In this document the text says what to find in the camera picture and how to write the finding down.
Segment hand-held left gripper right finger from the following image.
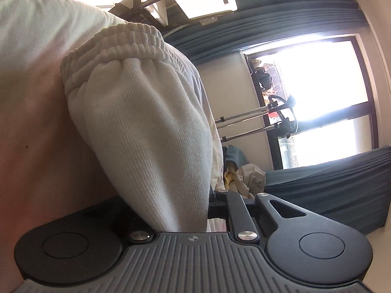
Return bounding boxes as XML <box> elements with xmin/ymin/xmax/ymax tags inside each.
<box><xmin>208</xmin><ymin>189</ymin><xmax>325</xmax><ymax>245</ymax></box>

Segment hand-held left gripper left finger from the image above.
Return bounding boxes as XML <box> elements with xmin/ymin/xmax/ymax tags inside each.
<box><xmin>73</xmin><ymin>197</ymin><xmax>156</xmax><ymax>245</ymax></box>

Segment dark hanging clothes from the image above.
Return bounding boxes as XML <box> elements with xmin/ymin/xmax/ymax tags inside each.
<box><xmin>250</xmin><ymin>57</ymin><xmax>273</xmax><ymax>96</ymax></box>

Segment yellow cloth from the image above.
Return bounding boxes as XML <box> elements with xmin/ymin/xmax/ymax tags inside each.
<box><xmin>224</xmin><ymin>171</ymin><xmax>242</xmax><ymax>193</ymax></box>

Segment grey crumpled quilt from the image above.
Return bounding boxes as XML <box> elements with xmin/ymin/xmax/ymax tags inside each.
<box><xmin>237</xmin><ymin>163</ymin><xmax>267</xmax><ymax>199</ymax></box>

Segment blue cloth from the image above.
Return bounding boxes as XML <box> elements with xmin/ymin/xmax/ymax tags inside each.
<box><xmin>225</xmin><ymin>146</ymin><xmax>250</xmax><ymax>168</ymax></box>

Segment metal drying rack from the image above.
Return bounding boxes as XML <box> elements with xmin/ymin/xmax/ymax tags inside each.
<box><xmin>214</xmin><ymin>94</ymin><xmax>299</xmax><ymax>143</ymax></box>

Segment teal curtain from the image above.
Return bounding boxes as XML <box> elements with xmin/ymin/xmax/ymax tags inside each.
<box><xmin>264</xmin><ymin>146</ymin><xmax>391</xmax><ymax>236</ymax></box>
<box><xmin>162</xmin><ymin>0</ymin><xmax>372</xmax><ymax>66</ymax></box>

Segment window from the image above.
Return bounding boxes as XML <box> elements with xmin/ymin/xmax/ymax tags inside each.
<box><xmin>240</xmin><ymin>33</ymin><xmax>381</xmax><ymax>170</ymax></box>

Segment white panel lamp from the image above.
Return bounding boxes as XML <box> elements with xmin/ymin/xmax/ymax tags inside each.
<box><xmin>113</xmin><ymin>0</ymin><xmax>238</xmax><ymax>29</ymax></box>

